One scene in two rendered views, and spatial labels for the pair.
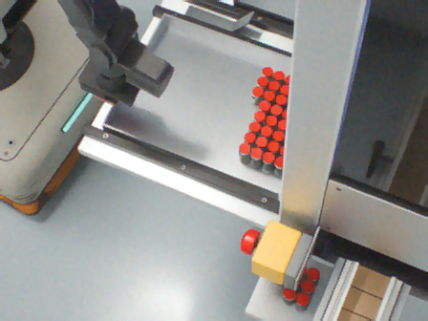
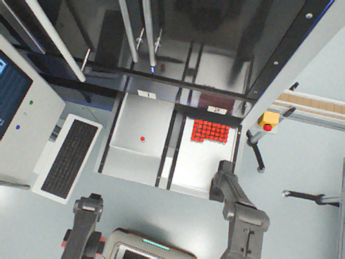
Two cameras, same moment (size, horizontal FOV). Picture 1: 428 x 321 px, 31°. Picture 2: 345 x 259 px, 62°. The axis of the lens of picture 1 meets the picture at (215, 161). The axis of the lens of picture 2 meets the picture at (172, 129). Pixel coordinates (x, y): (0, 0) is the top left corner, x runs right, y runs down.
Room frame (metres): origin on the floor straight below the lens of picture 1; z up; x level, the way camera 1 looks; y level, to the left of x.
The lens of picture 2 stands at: (0.93, 0.19, 2.29)
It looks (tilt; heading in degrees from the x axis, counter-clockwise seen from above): 74 degrees down; 252
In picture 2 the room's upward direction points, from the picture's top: 1 degrees clockwise
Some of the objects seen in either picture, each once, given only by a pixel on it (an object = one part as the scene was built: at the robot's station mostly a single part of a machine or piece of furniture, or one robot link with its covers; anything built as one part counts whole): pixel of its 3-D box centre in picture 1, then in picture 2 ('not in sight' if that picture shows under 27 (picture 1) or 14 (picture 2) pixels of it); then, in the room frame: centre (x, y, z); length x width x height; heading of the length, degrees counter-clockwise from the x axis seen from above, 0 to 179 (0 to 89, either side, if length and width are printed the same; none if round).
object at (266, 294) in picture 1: (298, 294); (265, 119); (0.32, -0.11, 0.87); 0.14 x 0.13 x 0.02; 59
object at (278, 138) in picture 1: (285, 125); (210, 129); (0.62, -0.13, 0.90); 0.18 x 0.02 x 0.05; 150
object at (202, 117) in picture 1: (218, 102); (205, 155); (0.68, -0.02, 0.90); 0.34 x 0.26 x 0.04; 60
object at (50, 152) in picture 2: not in sight; (61, 154); (1.39, -0.26, 0.79); 0.45 x 0.28 x 0.03; 53
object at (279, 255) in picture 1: (280, 254); (269, 118); (0.35, -0.08, 1.00); 0.08 x 0.07 x 0.07; 59
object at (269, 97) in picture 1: (262, 117); (209, 138); (0.64, -0.09, 0.90); 0.18 x 0.02 x 0.05; 150
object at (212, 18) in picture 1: (218, 13); (168, 162); (0.87, -0.04, 0.91); 0.14 x 0.03 x 0.06; 59
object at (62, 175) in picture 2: not in sight; (69, 157); (1.34, -0.23, 0.82); 0.40 x 0.14 x 0.02; 53
